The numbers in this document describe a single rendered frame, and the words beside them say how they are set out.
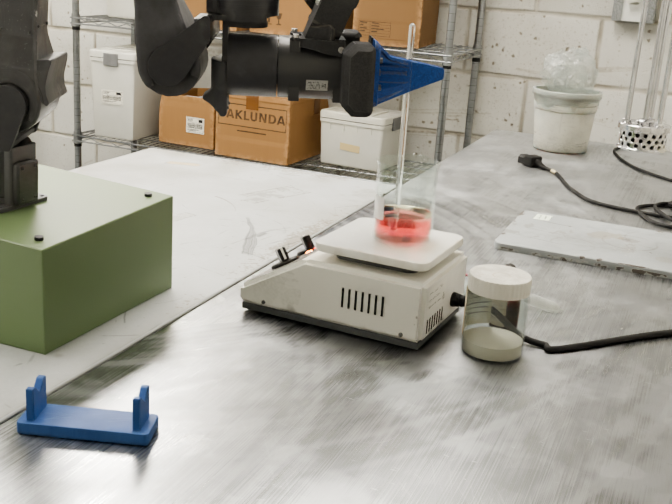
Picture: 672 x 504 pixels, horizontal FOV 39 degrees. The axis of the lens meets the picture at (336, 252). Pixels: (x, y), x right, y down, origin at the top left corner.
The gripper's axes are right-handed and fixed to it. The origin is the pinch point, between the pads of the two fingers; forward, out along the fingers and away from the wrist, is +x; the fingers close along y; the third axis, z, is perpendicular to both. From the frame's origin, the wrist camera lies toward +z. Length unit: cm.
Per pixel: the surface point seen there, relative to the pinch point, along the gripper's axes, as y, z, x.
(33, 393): -25.1, -21.8, -29.3
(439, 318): -3.3, -23.5, 4.5
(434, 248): -1.8, -16.8, 3.7
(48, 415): -24.2, -24.1, -28.5
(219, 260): 18.2, -25.2, -18.5
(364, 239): 0.1, -16.7, -3.1
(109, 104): 259, -45, -74
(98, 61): 260, -30, -78
